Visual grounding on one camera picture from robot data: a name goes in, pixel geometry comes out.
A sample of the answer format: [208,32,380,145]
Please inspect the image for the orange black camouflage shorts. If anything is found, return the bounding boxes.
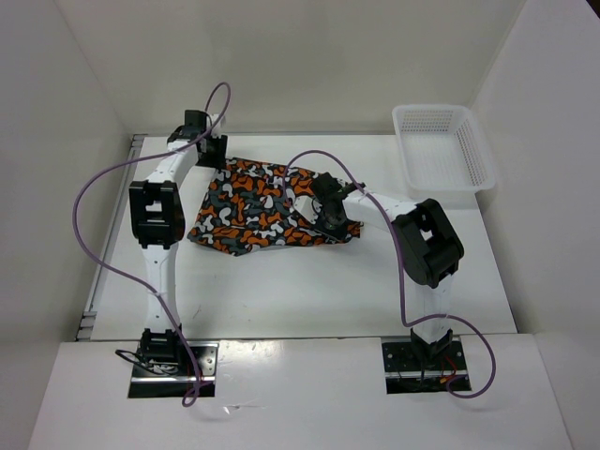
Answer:
[187,157,362,257]

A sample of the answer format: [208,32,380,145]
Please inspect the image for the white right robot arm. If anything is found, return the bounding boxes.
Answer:
[306,172,464,368]

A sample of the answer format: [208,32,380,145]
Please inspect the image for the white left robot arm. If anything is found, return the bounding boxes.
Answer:
[128,110,227,375]

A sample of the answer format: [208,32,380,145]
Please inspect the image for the white perforated plastic basket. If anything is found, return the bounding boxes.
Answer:
[392,104,496,195]

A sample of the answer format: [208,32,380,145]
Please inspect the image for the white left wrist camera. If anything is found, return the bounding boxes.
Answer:
[206,113,226,139]

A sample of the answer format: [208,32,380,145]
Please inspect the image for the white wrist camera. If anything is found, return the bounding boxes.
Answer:
[206,113,226,139]
[292,195,322,225]

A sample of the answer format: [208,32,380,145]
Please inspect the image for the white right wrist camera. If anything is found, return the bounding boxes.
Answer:
[292,195,322,225]

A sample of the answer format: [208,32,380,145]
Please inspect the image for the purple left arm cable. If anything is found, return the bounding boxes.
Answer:
[72,82,233,408]

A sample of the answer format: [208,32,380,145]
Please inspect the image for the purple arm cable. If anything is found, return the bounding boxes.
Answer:
[283,149,498,399]
[72,82,233,408]

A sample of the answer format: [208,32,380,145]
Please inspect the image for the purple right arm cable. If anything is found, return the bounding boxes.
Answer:
[283,149,498,399]

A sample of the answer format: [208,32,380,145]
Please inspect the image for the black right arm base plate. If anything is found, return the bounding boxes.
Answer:
[382,337,472,395]

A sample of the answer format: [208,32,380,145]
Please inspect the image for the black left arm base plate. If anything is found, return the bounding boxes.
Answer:
[121,341,219,399]

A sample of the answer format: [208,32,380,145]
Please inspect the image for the aluminium table edge rail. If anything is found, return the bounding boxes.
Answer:
[71,134,146,342]

